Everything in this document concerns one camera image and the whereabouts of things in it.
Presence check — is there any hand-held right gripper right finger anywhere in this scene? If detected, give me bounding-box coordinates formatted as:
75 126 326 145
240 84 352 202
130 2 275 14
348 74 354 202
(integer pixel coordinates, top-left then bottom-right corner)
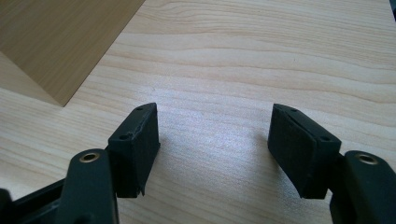
267 103 343 200

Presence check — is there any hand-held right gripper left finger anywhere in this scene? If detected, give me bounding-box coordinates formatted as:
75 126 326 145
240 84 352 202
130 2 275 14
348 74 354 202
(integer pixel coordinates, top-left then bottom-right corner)
107 102 162 199

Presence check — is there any wooden tea box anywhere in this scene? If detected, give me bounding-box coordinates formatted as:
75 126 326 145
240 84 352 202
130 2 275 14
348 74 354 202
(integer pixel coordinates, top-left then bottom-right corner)
0 0 146 107

